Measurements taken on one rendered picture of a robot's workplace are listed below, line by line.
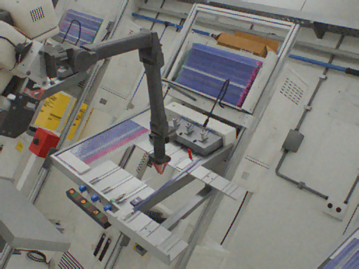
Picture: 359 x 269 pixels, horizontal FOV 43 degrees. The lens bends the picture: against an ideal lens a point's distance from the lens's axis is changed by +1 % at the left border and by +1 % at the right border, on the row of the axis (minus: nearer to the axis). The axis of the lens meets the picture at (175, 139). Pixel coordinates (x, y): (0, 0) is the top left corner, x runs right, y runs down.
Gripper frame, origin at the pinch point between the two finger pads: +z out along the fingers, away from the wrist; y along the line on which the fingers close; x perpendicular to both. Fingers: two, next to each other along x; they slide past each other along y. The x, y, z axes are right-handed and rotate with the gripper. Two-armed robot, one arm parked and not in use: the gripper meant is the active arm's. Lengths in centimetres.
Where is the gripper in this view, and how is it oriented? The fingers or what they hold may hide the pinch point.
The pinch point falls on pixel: (160, 171)
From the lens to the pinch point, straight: 220.1
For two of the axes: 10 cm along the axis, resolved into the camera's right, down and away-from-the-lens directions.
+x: -7.5, 3.2, -5.8
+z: 0.2, 8.9, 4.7
